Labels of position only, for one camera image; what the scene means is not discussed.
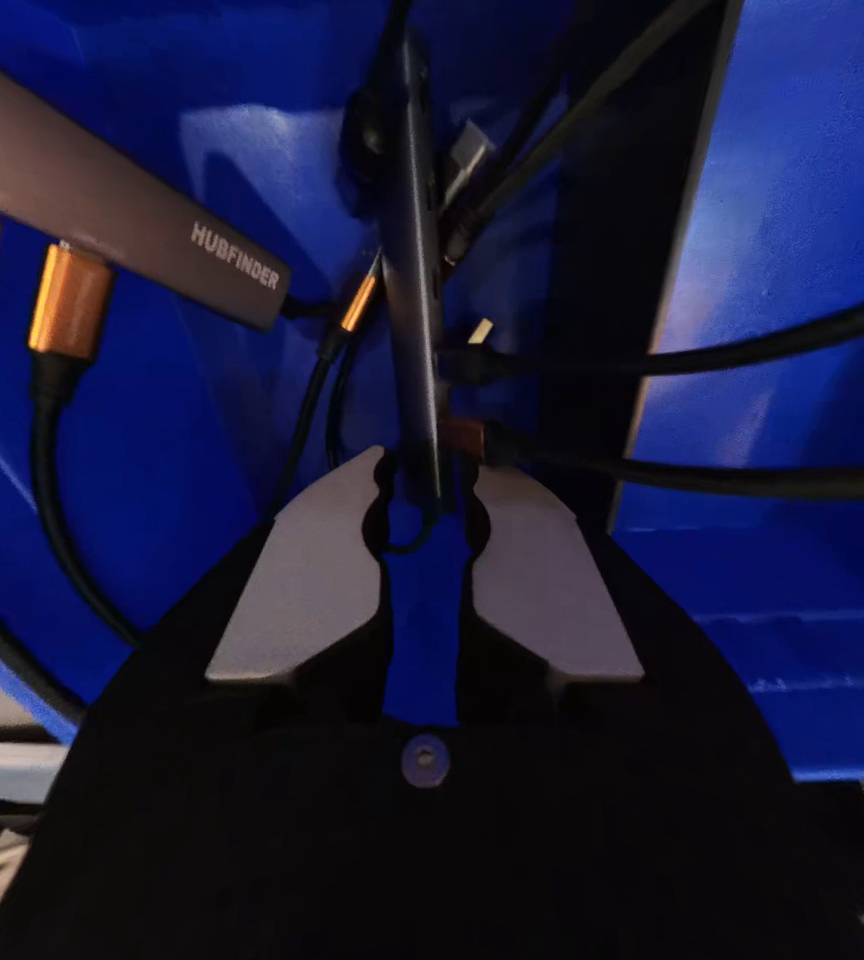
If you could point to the black bin divider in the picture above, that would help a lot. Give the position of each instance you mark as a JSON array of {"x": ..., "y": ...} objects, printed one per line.
[{"x": 604, "y": 300}]

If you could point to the blue storage bin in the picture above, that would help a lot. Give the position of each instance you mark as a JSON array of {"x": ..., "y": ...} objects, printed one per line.
[{"x": 799, "y": 225}]

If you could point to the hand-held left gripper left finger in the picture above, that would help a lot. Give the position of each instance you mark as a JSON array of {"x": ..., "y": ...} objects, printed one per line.
[{"x": 304, "y": 585}]

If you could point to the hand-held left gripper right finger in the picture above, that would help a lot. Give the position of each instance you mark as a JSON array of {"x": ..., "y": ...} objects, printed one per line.
[{"x": 552, "y": 592}]

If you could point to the grey USB hub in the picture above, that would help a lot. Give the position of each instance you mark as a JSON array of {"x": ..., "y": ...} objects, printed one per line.
[{"x": 101, "y": 195}]

